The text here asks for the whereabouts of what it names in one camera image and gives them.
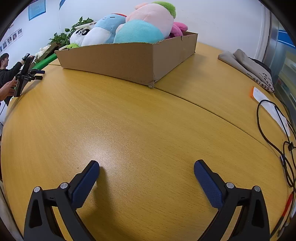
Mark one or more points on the peach teal green plush toy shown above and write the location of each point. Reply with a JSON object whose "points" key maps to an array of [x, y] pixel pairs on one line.
{"points": [[150, 20]]}

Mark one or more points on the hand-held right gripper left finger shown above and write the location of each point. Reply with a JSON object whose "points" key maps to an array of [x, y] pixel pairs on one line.
{"points": [[84, 183]]}

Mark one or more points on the blue wall poster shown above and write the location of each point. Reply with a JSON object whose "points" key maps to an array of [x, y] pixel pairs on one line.
{"points": [[62, 3], [37, 10]]}

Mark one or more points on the glass partition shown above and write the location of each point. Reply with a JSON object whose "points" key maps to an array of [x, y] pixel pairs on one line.
{"points": [[282, 58]]}

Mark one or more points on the magenta pink plush toy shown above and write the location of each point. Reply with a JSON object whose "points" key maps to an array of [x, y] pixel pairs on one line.
{"points": [[178, 29]]}

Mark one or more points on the small wall photo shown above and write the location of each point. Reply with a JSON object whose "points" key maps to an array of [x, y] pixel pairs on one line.
{"points": [[9, 40], [14, 36], [4, 44], [20, 33]]}

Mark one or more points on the panda plush toy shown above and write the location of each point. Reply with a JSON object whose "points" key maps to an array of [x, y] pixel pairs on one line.
{"points": [[79, 34]]}

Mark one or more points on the blue and white plush toy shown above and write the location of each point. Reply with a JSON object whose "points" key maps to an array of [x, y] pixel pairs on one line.
{"points": [[108, 23]]}

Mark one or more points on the green tube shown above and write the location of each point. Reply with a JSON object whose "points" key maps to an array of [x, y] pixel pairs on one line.
{"points": [[45, 62]]}

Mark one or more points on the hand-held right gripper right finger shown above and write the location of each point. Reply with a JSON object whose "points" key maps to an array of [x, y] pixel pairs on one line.
{"points": [[208, 185]]}

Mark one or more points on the blue banner strip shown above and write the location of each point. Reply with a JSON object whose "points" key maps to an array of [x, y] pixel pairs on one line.
{"points": [[286, 39]]}

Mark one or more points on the white stuffed toy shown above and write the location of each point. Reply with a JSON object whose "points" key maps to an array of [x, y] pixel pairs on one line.
{"points": [[42, 51]]}

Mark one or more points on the black hand-held rig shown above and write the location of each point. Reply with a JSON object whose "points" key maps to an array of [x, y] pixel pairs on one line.
{"points": [[25, 76]]}

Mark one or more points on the white paper with orange edge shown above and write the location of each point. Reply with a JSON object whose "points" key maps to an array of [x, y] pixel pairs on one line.
{"points": [[266, 104]]}

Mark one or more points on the green potted plant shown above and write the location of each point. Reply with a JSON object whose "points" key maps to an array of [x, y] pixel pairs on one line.
{"points": [[60, 38]]}

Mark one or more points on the brown cardboard box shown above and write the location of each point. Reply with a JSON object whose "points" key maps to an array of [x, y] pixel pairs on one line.
{"points": [[115, 62]]}

